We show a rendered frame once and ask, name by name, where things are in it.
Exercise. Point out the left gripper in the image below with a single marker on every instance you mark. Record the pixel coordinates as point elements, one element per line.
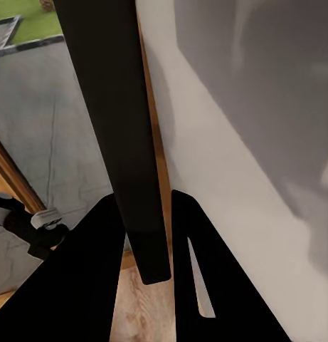
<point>41,240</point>

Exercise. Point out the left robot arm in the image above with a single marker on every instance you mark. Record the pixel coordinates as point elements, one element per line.
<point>39,230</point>

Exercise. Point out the poster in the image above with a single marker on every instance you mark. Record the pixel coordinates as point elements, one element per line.
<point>102,37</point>

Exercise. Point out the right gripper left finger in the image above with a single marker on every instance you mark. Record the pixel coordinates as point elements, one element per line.
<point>71,296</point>

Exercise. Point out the door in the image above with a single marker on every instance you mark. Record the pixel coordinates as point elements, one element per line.
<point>49,153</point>

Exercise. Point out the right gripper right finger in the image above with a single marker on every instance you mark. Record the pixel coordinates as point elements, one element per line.
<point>241,313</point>

